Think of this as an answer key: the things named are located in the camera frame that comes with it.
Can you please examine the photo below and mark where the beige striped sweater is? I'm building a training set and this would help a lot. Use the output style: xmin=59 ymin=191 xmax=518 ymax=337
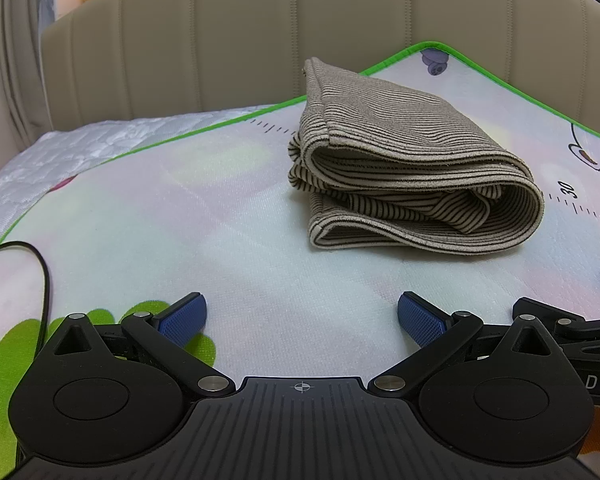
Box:
xmin=287 ymin=57 xmax=545 ymax=257

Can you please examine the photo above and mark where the grey curtain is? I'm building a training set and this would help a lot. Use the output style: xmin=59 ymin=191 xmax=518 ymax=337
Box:
xmin=0 ymin=0 xmax=56 ymax=181

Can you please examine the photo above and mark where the black cable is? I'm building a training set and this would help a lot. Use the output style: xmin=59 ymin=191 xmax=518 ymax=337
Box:
xmin=0 ymin=241 xmax=51 ymax=356

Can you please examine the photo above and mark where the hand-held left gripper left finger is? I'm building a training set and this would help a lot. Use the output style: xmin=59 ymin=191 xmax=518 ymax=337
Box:
xmin=32 ymin=291 xmax=233 ymax=396

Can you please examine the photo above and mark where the beige padded headboard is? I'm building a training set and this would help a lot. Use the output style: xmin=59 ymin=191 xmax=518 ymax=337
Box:
xmin=40 ymin=0 xmax=600 ymax=143

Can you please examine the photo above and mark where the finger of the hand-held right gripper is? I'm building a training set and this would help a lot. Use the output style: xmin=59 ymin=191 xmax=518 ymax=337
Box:
xmin=512 ymin=297 xmax=600 ymax=343

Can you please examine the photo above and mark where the white quilted mattress cover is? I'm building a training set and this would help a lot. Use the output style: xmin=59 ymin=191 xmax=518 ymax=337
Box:
xmin=0 ymin=102 xmax=281 ymax=241

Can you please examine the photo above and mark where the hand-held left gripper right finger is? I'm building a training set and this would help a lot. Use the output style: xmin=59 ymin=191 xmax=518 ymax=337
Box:
xmin=370 ymin=291 xmax=566 ymax=396

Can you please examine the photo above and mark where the printed play mat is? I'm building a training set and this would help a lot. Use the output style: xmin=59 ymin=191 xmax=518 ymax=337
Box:
xmin=0 ymin=40 xmax=600 ymax=480

